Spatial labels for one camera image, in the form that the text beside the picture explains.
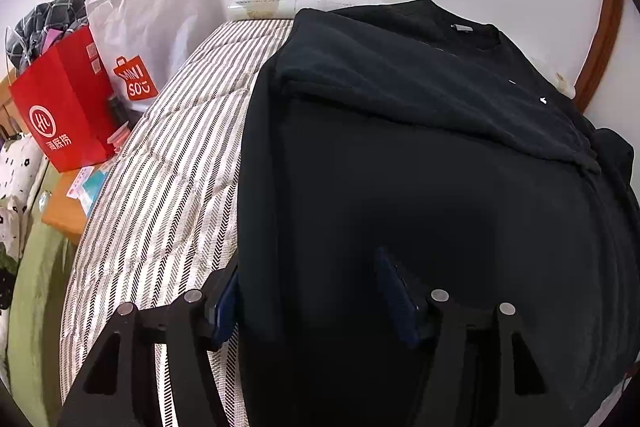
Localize black sweater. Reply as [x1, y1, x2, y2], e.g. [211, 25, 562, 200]
[237, 0, 640, 427]

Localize white dotted cloth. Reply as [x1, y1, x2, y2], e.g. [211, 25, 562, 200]
[0, 134, 48, 308]

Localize wooden nightstand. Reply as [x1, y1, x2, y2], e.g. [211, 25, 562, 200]
[41, 169, 96, 248]

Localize dark checkered cloth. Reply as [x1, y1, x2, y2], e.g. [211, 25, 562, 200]
[12, 0, 90, 70]

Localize brown wooden door frame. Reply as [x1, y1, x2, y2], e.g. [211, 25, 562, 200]
[572, 0, 626, 112]

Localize striped bed mattress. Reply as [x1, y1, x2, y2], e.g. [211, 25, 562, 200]
[60, 18, 296, 427]

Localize green blanket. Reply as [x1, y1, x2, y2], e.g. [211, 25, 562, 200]
[5, 167, 81, 423]

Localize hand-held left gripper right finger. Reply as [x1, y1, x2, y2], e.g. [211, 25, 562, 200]
[374, 247, 576, 427]

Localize white plastic bag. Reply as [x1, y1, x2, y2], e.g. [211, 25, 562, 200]
[86, 0, 226, 115]

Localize printed papers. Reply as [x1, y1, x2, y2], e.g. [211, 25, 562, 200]
[67, 164, 108, 218]

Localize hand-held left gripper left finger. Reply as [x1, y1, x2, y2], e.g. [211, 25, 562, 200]
[57, 252, 241, 427]

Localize red paper bag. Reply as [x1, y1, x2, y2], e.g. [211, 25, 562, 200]
[9, 26, 118, 174]

